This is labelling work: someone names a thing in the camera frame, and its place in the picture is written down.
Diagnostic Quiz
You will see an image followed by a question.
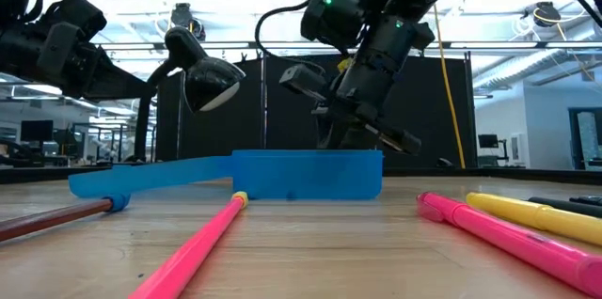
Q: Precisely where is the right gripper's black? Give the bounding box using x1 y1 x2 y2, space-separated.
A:
312 56 422 155

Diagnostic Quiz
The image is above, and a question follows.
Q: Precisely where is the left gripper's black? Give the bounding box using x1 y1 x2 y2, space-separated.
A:
35 20 159 102

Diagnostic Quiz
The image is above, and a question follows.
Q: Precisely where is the red-brown pencil with blue cap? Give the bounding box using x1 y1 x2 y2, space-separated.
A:
0 193 132 243

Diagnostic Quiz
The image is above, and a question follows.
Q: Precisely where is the pink highlighter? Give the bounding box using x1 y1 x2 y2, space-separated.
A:
416 191 602 299

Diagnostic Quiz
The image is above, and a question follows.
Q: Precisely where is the pink pencil with yellow eraser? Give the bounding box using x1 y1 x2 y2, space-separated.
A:
127 190 249 299

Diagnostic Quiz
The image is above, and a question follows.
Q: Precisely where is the blue plastic supply box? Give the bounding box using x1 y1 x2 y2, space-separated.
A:
68 149 385 201

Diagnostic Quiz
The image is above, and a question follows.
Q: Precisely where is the black partition panel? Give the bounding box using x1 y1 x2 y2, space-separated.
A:
154 52 474 169

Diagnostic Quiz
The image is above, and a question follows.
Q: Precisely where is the black desk lamp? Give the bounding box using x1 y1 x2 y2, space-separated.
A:
134 24 246 163

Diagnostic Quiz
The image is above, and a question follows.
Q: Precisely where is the black ceiling-mounted device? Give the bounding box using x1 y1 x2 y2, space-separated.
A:
169 2 207 41
522 1 562 28

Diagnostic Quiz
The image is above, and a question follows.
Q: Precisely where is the white appliance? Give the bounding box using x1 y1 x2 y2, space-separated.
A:
510 133 526 165

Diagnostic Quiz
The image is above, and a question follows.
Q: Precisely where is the grey overhead beam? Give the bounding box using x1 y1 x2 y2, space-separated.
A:
91 40 602 52

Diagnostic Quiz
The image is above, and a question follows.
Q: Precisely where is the yellow highlighter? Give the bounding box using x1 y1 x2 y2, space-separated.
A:
465 191 602 247

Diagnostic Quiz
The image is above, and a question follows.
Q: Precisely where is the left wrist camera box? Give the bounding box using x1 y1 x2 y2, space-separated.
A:
58 0 108 40

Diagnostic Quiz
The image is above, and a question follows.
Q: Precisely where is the yellow hanging cable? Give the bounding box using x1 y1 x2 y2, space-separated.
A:
431 3 467 169

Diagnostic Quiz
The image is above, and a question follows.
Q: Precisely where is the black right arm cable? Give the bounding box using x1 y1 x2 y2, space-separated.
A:
254 0 330 77

